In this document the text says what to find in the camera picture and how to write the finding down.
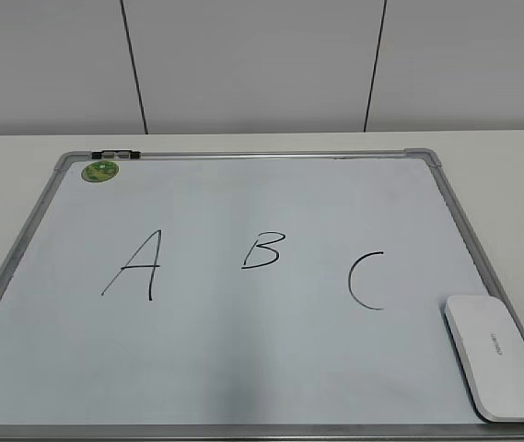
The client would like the white whiteboard eraser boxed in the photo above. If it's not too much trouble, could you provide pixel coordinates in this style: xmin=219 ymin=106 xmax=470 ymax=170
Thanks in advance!
xmin=444 ymin=295 xmax=524 ymax=423

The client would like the white framed whiteboard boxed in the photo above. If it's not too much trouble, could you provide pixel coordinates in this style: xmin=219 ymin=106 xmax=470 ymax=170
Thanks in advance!
xmin=0 ymin=149 xmax=524 ymax=441

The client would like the green round magnet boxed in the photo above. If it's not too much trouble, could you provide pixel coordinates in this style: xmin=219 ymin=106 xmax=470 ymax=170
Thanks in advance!
xmin=81 ymin=160 xmax=120 ymax=183

